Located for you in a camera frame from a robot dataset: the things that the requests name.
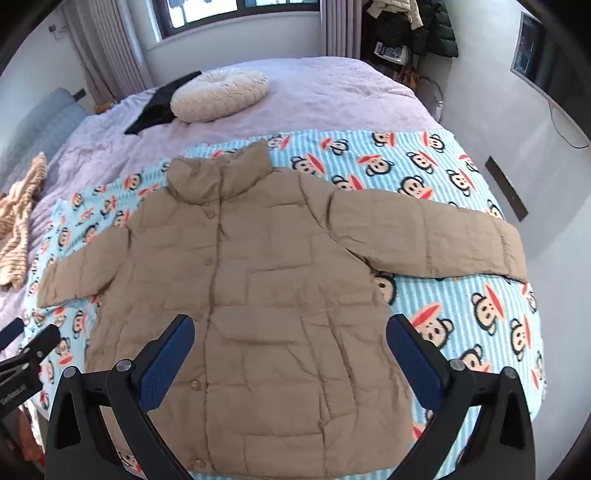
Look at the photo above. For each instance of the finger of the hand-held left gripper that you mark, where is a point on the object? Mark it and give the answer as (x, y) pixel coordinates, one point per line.
(44, 340)
(11, 331)

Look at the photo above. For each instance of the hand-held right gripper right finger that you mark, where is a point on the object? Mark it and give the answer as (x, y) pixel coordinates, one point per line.
(411, 364)

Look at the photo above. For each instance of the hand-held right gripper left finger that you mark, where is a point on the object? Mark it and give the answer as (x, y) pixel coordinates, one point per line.
(166, 364)

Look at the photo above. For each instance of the tan puffer jacket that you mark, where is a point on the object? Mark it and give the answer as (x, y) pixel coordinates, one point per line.
(286, 323)

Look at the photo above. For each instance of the red cloth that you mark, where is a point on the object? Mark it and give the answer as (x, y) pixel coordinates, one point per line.
(30, 438)

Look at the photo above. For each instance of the yellow striped cloth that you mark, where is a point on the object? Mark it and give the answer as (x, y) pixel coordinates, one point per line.
(21, 221)

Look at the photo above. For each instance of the monkey print striped blanket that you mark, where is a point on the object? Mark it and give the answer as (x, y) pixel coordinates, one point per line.
(415, 161)

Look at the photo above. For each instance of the grey quilted headboard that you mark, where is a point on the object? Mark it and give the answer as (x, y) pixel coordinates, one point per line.
(37, 124)

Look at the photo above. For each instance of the black cloth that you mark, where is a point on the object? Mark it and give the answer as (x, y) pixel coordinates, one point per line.
(154, 108)

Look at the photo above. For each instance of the white standing fan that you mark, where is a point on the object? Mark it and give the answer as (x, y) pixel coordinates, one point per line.
(431, 99)

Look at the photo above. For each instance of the round cream pillow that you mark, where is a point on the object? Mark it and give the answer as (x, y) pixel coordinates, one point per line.
(219, 94)

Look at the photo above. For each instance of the lilac bedspread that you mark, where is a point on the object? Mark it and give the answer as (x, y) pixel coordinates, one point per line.
(323, 92)

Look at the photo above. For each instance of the grey curtain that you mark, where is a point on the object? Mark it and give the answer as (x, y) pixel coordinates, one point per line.
(106, 50)
(341, 27)

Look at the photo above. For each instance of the dark hanging bag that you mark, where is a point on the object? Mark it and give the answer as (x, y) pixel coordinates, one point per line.
(390, 41)

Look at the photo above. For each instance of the black hanging puffer coat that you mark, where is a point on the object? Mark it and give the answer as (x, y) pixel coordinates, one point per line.
(441, 32)

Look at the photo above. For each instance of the dark framed window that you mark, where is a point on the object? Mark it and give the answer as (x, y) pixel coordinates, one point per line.
(207, 14)

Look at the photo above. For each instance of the cream hanging jacket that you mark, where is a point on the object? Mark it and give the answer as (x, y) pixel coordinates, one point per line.
(392, 9)

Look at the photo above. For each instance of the black wall panel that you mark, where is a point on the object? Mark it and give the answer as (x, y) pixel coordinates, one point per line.
(507, 189)

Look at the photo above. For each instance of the wall mounted television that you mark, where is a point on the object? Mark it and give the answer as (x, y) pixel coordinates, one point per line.
(545, 55)

